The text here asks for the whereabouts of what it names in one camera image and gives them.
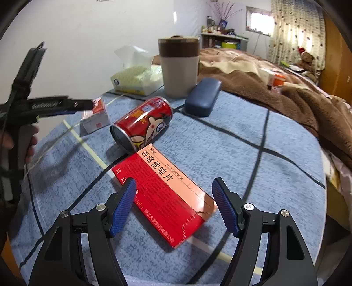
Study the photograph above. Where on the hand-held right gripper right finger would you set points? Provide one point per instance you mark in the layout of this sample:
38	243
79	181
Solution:
224	206

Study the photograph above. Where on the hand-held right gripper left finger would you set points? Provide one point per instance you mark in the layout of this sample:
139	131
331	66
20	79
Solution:
123	209

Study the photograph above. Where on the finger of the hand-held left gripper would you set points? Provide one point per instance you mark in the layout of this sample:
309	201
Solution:
60	105

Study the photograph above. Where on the small red white carton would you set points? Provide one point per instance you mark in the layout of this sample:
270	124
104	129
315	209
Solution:
95	118

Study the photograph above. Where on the red medicine box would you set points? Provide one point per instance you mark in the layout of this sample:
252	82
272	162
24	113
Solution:
165	192

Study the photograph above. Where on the person's left hand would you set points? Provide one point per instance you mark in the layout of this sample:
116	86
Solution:
32	141

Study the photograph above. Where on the blue checked tablecloth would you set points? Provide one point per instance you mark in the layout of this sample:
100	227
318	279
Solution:
247	170

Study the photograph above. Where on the yellow tissue pack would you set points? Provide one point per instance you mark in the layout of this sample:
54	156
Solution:
134	77

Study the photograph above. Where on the red drink can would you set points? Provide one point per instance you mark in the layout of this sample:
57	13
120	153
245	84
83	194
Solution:
143	123

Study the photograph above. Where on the navy glasses case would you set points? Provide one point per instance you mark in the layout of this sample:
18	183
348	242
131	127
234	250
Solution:
203	97

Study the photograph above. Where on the brown blanket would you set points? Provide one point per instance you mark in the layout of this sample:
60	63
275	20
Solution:
297	110

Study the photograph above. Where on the beige tumbler brown band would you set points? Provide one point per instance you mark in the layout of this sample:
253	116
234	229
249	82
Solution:
180	68

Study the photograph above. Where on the small pink wrapper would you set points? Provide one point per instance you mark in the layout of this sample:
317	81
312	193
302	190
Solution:
277	89

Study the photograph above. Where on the white orange box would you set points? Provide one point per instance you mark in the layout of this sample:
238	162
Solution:
271	77

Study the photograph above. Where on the cluttered white shelf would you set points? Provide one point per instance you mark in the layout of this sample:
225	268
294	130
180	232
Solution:
225	42

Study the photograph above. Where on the brown teddy bear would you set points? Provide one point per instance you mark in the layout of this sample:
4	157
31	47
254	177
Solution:
306	62

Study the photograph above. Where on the orange wooden wardrobe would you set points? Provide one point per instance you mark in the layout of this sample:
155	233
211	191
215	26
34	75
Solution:
337	63

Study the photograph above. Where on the vase with purple flowers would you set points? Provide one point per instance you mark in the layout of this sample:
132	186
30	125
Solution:
222	16

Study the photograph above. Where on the small window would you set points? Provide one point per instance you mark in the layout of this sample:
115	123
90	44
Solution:
260	22

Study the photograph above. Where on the floral curtain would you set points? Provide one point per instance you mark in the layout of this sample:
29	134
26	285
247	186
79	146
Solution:
297	30

